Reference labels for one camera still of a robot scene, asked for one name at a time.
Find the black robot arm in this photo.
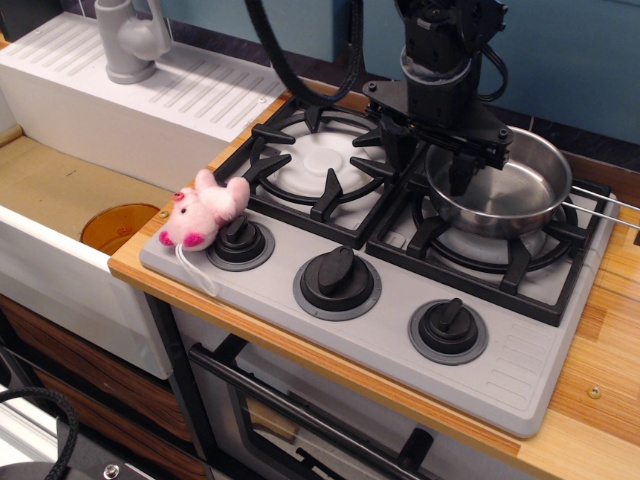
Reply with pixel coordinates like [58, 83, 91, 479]
[364, 1, 513, 196]

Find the wooden drawer cabinet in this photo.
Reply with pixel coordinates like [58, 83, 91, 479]
[1, 297, 211, 479]

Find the black middle stove knob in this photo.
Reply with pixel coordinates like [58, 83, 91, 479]
[293, 246, 382, 322]

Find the black right burner grate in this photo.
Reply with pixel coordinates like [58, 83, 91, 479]
[366, 168, 611, 327]

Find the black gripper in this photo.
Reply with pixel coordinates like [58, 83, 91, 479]
[363, 81, 514, 196]

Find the orange sink drain plate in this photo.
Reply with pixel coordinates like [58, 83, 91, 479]
[80, 203, 159, 255]

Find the black left burner grate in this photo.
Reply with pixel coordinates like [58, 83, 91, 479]
[214, 99, 422, 256]

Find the black right stove knob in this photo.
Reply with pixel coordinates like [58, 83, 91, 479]
[408, 298, 489, 366]

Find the black stove knob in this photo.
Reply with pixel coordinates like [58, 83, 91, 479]
[408, 298, 489, 366]
[293, 246, 382, 322]
[206, 215, 275, 272]

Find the pink stuffed pig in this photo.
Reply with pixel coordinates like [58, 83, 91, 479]
[158, 168, 250, 297]

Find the grey toy stove top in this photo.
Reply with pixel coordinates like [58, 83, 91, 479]
[140, 101, 619, 437]

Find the oven door with handle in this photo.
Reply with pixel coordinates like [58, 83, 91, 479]
[188, 333, 451, 480]

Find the black burner grate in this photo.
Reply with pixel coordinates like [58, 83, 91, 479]
[214, 99, 422, 256]
[366, 168, 611, 327]

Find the grey toy faucet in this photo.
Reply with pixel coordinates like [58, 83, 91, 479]
[94, 0, 172, 85]

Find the black braided cable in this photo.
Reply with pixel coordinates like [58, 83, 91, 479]
[0, 387, 80, 480]

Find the black left stove knob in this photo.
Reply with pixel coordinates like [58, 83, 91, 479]
[206, 215, 275, 272]

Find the white toy sink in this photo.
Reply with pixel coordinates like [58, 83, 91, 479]
[1, 13, 283, 379]

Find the stainless steel pan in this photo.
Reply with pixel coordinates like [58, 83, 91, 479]
[425, 127, 619, 239]

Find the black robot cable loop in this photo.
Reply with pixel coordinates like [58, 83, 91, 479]
[243, 0, 365, 107]

